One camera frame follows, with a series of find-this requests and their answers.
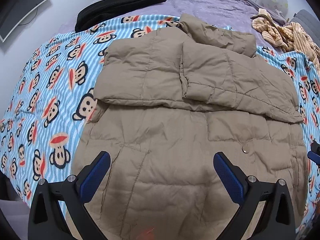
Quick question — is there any wall mounted monitor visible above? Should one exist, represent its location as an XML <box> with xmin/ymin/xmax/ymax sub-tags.
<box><xmin>1</xmin><ymin>0</ymin><xmax>47</xmax><ymax>42</ymax></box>

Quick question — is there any beige puffer jacket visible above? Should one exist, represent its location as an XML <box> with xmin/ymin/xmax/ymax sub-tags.
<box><xmin>72</xmin><ymin>14</ymin><xmax>308</xmax><ymax>239</ymax></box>

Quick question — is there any black folded garment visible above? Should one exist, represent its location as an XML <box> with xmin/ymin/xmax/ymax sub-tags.
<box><xmin>74</xmin><ymin>0</ymin><xmax>167</xmax><ymax>33</ymax></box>

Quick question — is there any striped beige fleece garment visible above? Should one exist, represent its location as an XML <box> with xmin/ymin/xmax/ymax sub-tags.
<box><xmin>251</xmin><ymin>8</ymin><xmax>319</xmax><ymax>73</ymax></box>

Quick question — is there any purple bed cover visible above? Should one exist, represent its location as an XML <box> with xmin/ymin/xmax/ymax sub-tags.
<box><xmin>57</xmin><ymin>0</ymin><xmax>288</xmax><ymax>55</ymax></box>

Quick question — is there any grey padded headboard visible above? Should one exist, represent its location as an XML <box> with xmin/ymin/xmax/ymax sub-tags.
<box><xmin>290</xmin><ymin>9</ymin><xmax>319</xmax><ymax>39</ymax></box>

